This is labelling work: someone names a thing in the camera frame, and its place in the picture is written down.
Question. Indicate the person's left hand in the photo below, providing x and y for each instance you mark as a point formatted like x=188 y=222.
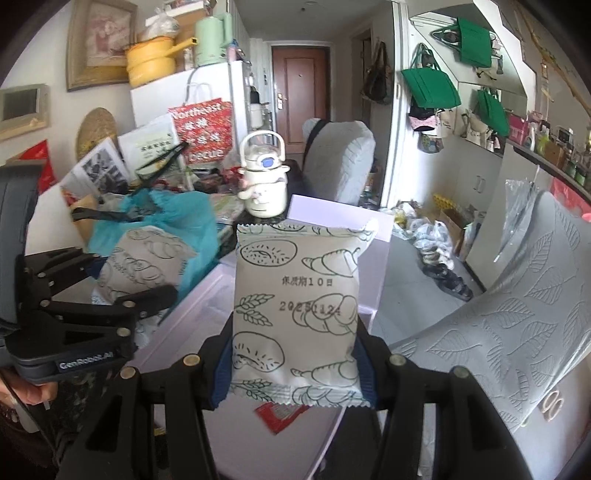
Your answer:
x=27 y=391

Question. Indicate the white electric kettle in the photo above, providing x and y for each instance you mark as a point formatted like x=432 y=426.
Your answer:
x=263 y=184

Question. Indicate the pile of white plastic bags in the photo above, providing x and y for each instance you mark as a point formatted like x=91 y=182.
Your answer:
x=422 y=228

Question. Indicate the pink gift bag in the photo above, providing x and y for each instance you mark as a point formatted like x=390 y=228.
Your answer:
x=572 y=194

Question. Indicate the brown wooden door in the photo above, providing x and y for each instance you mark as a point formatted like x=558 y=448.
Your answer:
x=300 y=101

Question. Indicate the white plastic bag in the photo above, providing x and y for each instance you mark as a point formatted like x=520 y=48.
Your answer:
x=159 y=27

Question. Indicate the white green-print paper bag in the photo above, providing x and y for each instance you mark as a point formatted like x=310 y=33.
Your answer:
x=147 y=143

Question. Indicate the yellow egg tray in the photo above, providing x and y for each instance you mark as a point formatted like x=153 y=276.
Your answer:
x=445 y=201

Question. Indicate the white bread packet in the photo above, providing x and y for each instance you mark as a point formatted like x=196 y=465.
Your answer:
x=147 y=263
x=295 y=300

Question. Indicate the dark hanging handbag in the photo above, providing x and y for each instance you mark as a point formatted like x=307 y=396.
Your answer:
x=376 y=81

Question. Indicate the dried vine branch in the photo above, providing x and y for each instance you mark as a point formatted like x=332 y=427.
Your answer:
x=549 y=50

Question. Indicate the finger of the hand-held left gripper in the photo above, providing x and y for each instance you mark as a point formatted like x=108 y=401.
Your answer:
x=60 y=270
x=138 y=301

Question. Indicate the red paper bag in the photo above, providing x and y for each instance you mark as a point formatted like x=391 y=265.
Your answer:
x=203 y=127

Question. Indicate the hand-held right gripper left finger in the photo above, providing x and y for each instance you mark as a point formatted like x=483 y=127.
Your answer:
x=219 y=369

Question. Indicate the blue non-woven bag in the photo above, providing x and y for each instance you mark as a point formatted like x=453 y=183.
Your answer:
x=198 y=221

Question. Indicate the black and white magazine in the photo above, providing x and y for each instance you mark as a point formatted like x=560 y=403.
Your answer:
x=99 y=168

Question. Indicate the white tote bag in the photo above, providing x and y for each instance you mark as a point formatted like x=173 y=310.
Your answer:
x=478 y=128

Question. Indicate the red gold-print snack packet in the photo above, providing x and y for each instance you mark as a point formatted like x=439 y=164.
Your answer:
x=279 y=415

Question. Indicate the wall intercom monitor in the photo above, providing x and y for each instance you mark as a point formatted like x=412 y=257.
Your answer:
x=21 y=108

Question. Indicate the green electric kettle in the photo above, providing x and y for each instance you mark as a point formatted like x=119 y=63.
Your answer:
x=210 y=41

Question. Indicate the clear folded umbrella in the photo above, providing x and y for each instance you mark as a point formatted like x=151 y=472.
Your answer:
x=517 y=217

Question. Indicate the framed picture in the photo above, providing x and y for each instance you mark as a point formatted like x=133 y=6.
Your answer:
x=101 y=41

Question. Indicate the red goji berry packet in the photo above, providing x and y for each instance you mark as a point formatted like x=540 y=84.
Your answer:
x=39 y=159

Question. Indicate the cardboard box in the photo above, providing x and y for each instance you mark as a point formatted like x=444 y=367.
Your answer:
x=452 y=230

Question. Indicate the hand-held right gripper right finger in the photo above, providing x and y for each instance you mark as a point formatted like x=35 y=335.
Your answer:
x=367 y=374

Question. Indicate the row of bottles and jars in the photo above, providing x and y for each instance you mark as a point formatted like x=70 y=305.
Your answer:
x=554 y=147

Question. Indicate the white foam board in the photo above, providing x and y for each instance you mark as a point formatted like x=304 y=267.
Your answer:
x=55 y=221

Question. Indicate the green tote bag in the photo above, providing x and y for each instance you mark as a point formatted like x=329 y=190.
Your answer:
x=475 y=44
x=491 y=115
x=431 y=85

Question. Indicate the white cupboard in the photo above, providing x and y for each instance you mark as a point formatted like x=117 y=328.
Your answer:
x=471 y=170

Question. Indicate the grey covered chair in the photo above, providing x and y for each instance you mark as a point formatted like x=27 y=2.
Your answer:
x=341 y=161

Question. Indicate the white gift box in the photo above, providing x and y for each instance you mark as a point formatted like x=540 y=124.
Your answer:
x=184 y=323

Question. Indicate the white refrigerator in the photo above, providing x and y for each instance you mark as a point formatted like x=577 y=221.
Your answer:
x=152 y=106

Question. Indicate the pink floral hanging bag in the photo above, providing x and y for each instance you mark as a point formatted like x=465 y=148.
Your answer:
x=427 y=131

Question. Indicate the dark sandal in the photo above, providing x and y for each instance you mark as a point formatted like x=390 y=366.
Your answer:
x=438 y=272
x=457 y=288

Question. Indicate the round woven trivet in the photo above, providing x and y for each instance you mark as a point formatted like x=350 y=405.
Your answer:
x=94 y=131

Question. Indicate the white counter cabinet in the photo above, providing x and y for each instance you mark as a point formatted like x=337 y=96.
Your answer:
x=485 y=230

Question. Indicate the leaf-pattern covered chair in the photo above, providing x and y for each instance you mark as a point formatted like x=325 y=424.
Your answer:
x=508 y=323

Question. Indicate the yellow pot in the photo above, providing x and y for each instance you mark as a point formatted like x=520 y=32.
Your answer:
x=150 y=62

